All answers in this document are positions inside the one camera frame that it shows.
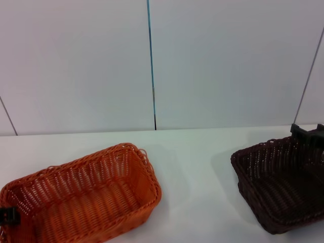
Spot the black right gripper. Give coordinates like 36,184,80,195
290,123,324,145

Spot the orange woven plastic basket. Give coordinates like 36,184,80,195
0,143,162,243

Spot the dark brown woven basket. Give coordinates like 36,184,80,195
230,135,324,235

